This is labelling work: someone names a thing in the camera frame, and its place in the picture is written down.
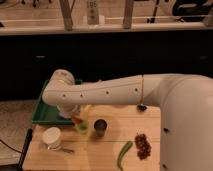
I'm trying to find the metal cup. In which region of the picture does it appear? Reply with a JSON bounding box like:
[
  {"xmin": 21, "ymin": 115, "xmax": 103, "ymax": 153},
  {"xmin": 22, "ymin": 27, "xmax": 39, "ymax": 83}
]
[{"xmin": 94, "ymin": 119, "xmax": 107, "ymax": 137}]

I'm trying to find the green plastic tray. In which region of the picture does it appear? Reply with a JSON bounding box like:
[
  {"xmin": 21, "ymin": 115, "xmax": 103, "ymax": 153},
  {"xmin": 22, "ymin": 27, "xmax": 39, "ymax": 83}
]
[{"xmin": 31, "ymin": 79, "xmax": 83, "ymax": 126}]

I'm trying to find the bunch of dark grapes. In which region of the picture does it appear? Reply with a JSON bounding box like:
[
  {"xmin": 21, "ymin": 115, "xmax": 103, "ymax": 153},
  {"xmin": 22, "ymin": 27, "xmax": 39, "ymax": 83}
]
[{"xmin": 135, "ymin": 134, "xmax": 151, "ymax": 160}]

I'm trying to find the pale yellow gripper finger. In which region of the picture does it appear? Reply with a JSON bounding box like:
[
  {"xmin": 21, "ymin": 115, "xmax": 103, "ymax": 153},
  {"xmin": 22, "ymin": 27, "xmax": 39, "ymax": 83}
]
[{"xmin": 80, "ymin": 105, "xmax": 91, "ymax": 120}]

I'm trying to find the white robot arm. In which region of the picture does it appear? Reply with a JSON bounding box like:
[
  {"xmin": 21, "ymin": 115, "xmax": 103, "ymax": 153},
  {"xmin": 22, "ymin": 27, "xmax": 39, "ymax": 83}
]
[{"xmin": 42, "ymin": 69, "xmax": 213, "ymax": 171}]

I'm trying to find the metal spoon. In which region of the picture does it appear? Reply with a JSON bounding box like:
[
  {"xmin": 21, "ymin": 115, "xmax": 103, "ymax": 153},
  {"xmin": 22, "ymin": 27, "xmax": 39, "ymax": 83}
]
[{"xmin": 47, "ymin": 146, "xmax": 75, "ymax": 154}]

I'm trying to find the green chili pepper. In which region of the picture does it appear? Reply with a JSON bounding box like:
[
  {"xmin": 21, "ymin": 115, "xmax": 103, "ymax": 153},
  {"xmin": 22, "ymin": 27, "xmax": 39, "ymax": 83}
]
[{"xmin": 116, "ymin": 141, "xmax": 133, "ymax": 171}]

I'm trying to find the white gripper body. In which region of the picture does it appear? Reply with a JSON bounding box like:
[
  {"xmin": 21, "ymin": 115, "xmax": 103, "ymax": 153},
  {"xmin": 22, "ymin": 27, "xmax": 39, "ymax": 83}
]
[{"xmin": 57, "ymin": 105, "xmax": 80, "ymax": 119}]

